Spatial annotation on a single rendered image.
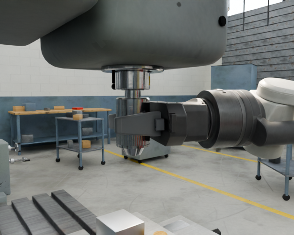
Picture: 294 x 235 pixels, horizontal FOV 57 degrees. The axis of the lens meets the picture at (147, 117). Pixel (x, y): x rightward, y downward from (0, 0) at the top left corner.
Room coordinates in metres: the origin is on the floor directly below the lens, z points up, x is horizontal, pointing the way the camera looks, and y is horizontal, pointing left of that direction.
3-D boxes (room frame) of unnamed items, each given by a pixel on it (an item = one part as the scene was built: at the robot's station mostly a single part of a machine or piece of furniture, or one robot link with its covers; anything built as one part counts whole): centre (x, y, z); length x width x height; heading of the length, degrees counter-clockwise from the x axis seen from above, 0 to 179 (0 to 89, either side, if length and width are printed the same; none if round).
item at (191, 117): (0.40, -0.07, 1.23); 0.13 x 0.12 x 0.10; 16
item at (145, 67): (0.38, 0.02, 1.31); 0.09 x 0.09 x 0.01
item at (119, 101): (0.38, 0.02, 1.26); 0.05 x 0.05 x 0.01
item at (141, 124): (0.35, 0.01, 1.23); 0.06 x 0.02 x 0.03; 106
